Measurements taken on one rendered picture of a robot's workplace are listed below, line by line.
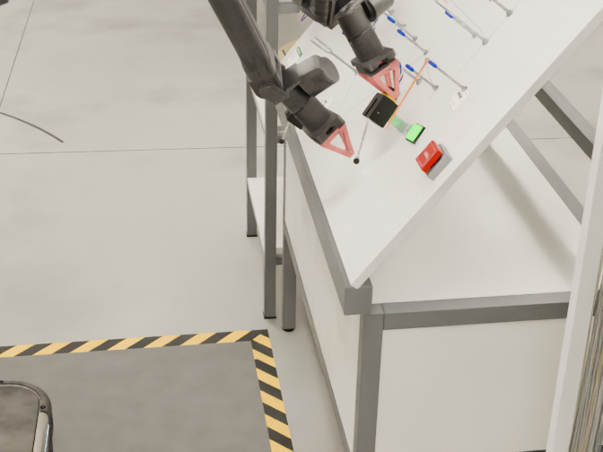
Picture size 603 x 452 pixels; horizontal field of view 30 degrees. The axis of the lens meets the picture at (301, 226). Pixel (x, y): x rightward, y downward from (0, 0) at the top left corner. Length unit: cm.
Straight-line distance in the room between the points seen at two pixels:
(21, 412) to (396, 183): 119
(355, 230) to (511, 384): 46
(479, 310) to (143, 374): 142
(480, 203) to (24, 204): 224
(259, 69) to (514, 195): 84
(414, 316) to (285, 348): 132
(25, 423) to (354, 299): 104
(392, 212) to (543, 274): 39
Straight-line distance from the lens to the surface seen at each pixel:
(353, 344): 235
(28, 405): 294
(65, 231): 421
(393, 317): 222
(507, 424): 246
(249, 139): 395
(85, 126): 509
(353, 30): 225
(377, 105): 229
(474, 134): 211
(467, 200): 267
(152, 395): 333
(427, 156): 213
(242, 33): 208
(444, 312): 225
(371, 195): 229
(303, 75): 218
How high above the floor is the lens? 199
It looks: 28 degrees down
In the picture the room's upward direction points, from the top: 1 degrees clockwise
